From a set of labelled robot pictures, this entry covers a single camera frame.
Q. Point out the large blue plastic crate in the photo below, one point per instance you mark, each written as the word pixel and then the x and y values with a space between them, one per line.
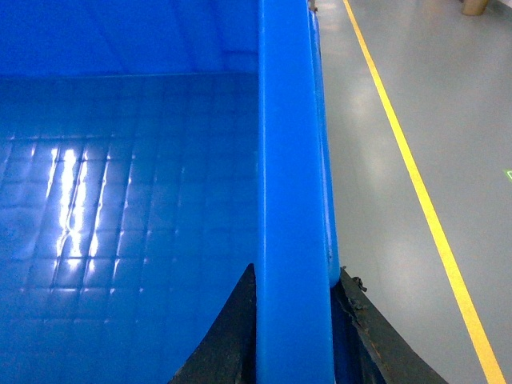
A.
pixel 150 151

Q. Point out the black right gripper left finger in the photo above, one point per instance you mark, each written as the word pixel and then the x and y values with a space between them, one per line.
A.
pixel 226 354

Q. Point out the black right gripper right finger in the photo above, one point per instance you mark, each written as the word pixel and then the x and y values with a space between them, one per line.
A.
pixel 367 349

